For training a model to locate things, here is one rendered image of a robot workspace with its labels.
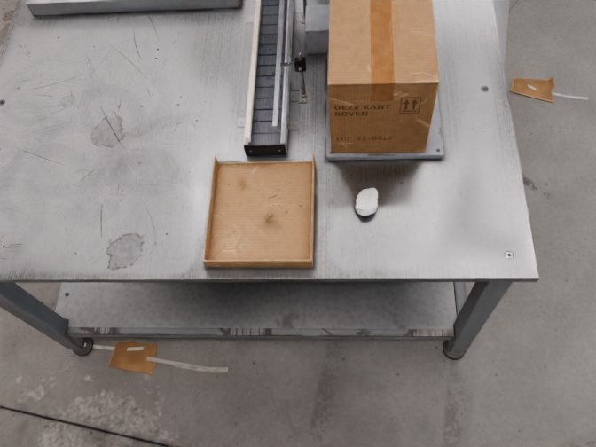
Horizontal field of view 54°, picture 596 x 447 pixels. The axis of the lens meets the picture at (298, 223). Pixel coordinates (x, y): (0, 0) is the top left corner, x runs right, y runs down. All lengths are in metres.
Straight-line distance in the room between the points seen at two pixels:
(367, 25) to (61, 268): 0.94
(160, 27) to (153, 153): 0.47
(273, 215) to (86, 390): 1.17
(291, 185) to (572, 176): 1.44
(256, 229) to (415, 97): 0.49
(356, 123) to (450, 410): 1.14
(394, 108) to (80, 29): 1.07
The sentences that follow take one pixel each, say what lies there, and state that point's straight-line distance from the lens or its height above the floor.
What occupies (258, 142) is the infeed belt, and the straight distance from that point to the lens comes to 1.54.
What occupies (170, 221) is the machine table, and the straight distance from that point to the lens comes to 1.53.
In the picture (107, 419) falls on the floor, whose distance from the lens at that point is 2.31.
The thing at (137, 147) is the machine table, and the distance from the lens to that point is 1.68.
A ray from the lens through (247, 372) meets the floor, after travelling 2.21.
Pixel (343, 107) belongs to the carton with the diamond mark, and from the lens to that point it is 1.38.
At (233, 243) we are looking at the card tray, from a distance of 1.45.
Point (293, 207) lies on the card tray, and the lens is 1.48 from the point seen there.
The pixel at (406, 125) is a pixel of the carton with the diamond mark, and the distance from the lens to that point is 1.44.
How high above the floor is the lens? 2.12
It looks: 63 degrees down
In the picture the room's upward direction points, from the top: 10 degrees counter-clockwise
